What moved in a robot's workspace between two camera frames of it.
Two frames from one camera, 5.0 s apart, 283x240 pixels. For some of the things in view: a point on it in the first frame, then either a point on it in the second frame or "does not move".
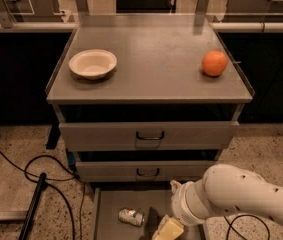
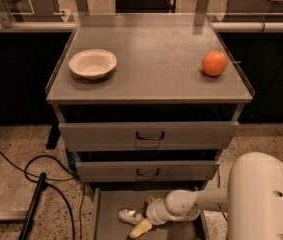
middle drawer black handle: [141, 175] does not move
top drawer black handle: [149, 138] does not move
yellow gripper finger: [175, 186] to [150, 200]
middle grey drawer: [142, 171] does not move
